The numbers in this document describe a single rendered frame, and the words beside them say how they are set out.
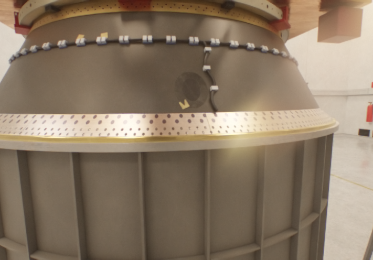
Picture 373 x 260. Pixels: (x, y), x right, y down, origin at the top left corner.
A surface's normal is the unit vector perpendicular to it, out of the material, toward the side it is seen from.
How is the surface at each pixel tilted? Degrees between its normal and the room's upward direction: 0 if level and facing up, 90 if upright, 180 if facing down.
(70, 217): 90
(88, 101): 62
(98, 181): 90
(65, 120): 43
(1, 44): 90
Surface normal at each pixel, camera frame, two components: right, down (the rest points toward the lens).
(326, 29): -0.98, 0.04
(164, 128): 0.06, -0.64
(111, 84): -0.06, -0.35
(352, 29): 0.19, 0.12
